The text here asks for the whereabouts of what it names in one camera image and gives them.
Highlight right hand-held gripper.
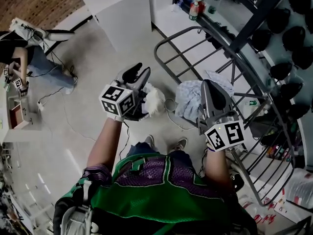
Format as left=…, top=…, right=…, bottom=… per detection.
left=197, top=79, right=246, bottom=153

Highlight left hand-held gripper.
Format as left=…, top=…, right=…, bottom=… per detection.
left=99, top=62, right=151, bottom=119

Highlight pale blue patterned clothes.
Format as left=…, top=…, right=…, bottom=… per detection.
left=175, top=70, right=235, bottom=123

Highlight cream printed T-shirt clothes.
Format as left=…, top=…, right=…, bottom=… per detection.
left=144, top=87, right=167, bottom=117

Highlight grey metal drying rack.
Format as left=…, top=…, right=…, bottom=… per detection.
left=154, top=25, right=296, bottom=207

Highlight person's right forearm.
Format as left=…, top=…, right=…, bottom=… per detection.
left=204, top=148, right=233, bottom=200

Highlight person's left forearm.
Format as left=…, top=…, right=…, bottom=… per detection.
left=87, top=117, right=123, bottom=171

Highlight white ribbed laundry basket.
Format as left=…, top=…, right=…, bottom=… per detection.
left=123, top=82, right=154, bottom=122

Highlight person's right shoe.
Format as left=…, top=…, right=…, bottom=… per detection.
left=175, top=138, right=188, bottom=153

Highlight person's shoe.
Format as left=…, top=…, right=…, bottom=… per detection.
left=144, top=135, right=155, bottom=149
left=175, top=138, right=188, bottom=153

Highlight white shelf unit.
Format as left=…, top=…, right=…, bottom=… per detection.
left=78, top=0, right=152, bottom=52

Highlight person's left shoe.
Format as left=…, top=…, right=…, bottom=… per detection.
left=144, top=135, right=155, bottom=149

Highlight dark blue shorts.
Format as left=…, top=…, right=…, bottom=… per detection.
left=127, top=142, right=194, bottom=161

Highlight green label clear bottle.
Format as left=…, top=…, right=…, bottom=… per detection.
left=188, top=1, right=199, bottom=22

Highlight red bottle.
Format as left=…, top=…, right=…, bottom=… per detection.
left=195, top=0, right=207, bottom=14

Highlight green purple mesh jersey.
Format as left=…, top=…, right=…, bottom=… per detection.
left=53, top=155, right=257, bottom=235

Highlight white open box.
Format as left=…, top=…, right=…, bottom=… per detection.
left=6, top=95, right=42, bottom=131

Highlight pile of red white packets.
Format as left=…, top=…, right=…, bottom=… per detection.
left=242, top=187, right=313, bottom=225

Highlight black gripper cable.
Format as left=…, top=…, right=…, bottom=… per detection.
left=118, top=121, right=130, bottom=160

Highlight grey harness strap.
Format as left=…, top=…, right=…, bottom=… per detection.
left=60, top=206, right=93, bottom=235

